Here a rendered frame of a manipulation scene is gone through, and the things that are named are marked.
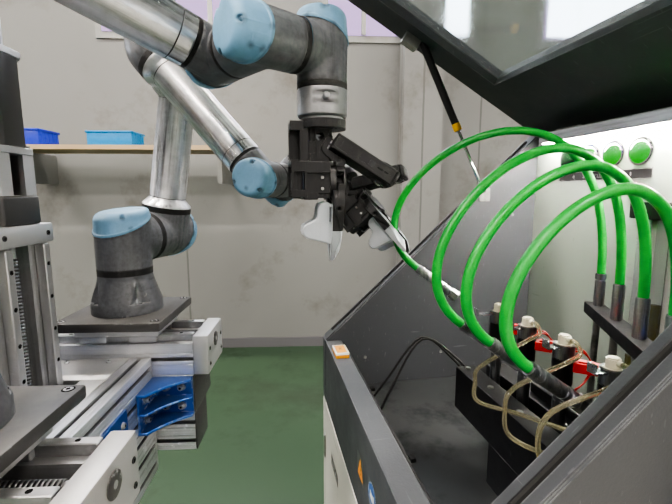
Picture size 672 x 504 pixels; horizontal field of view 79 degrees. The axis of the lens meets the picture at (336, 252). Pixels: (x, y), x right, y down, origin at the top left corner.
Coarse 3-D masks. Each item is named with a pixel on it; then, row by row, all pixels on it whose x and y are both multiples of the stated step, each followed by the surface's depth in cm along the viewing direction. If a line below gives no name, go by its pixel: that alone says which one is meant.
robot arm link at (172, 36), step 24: (72, 0) 49; (96, 0) 50; (120, 0) 51; (144, 0) 52; (168, 0) 55; (120, 24) 53; (144, 24) 53; (168, 24) 55; (192, 24) 57; (168, 48) 57; (192, 48) 58; (192, 72) 62; (216, 72) 60
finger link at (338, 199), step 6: (342, 180) 61; (342, 186) 60; (336, 192) 60; (342, 192) 60; (336, 198) 60; (342, 198) 60; (336, 204) 60; (342, 204) 60; (336, 210) 60; (342, 210) 60; (336, 216) 61; (342, 216) 60; (336, 222) 61; (342, 222) 61; (336, 228) 62; (342, 228) 62
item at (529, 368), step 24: (600, 192) 44; (624, 192) 45; (648, 192) 45; (576, 216) 44; (528, 264) 44; (504, 312) 45; (504, 336) 45; (528, 360) 46; (552, 384) 46; (576, 408) 48
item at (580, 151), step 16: (560, 144) 60; (512, 160) 59; (528, 160) 60; (496, 176) 59; (608, 176) 62; (480, 192) 59; (464, 208) 59; (448, 224) 59; (624, 224) 64; (448, 240) 59; (624, 240) 64; (624, 256) 65; (432, 272) 60; (624, 272) 65; (624, 288) 65; (448, 304) 61; (464, 320) 62
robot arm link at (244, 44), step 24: (240, 0) 49; (216, 24) 52; (240, 24) 48; (264, 24) 50; (288, 24) 52; (216, 48) 53; (240, 48) 50; (264, 48) 51; (288, 48) 53; (240, 72) 58; (288, 72) 58
